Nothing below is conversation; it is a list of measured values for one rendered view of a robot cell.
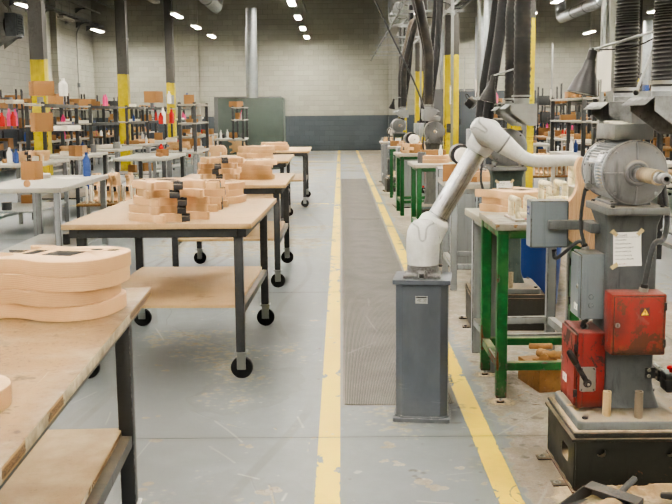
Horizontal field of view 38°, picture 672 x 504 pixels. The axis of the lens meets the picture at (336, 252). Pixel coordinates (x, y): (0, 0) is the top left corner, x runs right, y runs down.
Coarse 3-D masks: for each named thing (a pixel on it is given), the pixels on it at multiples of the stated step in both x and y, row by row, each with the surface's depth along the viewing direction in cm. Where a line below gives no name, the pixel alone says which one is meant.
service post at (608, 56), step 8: (608, 0) 613; (616, 0) 609; (608, 8) 613; (608, 16) 614; (608, 24) 614; (608, 32) 615; (608, 40) 613; (608, 48) 612; (608, 56) 612; (608, 64) 612; (608, 72) 613; (608, 80) 613; (608, 88) 613; (608, 96) 617
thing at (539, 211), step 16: (528, 208) 418; (544, 208) 413; (560, 208) 413; (528, 224) 418; (544, 224) 414; (528, 240) 419; (544, 240) 415; (560, 240) 415; (576, 240) 405; (560, 256) 416
